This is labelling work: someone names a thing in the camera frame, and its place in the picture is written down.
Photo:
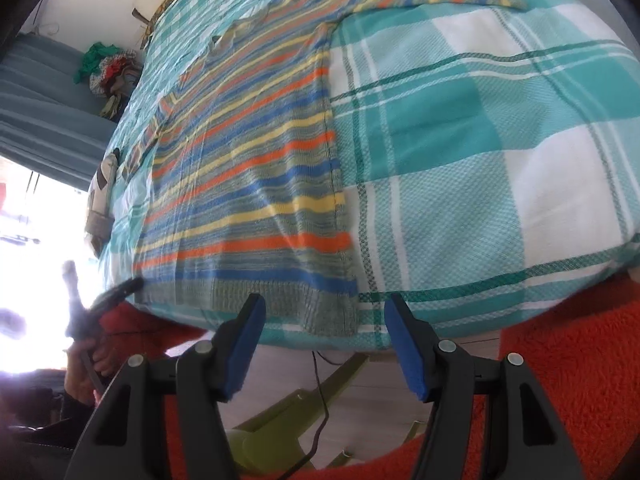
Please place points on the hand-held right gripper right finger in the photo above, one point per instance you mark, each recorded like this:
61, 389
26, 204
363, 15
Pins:
407, 350

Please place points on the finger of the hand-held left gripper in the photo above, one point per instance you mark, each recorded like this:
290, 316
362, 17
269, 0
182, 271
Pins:
71, 280
119, 292

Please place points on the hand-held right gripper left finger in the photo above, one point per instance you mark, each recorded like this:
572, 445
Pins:
240, 355

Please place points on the striped knit sweater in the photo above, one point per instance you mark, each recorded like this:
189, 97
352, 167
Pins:
250, 160

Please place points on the pile of clothes on nightstand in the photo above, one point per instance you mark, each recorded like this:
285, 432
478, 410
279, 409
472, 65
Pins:
117, 72

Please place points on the person's left hand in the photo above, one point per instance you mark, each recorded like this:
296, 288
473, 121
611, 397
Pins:
102, 360

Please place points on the beige printed pillow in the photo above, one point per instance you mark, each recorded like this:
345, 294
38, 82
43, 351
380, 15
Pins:
100, 195

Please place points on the red shaggy rug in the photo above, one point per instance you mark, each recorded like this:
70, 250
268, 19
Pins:
575, 360

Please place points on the blue-grey curtain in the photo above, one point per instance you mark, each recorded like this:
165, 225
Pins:
40, 110

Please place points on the yellow-green cloth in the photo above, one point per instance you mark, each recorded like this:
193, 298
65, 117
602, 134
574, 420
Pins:
112, 107

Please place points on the teal plaid blanket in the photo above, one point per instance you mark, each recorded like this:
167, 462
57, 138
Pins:
475, 160

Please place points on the green cloth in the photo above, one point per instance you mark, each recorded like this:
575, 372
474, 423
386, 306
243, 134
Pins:
92, 62

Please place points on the yellow patterned sheet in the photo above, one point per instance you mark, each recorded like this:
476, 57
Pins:
162, 15

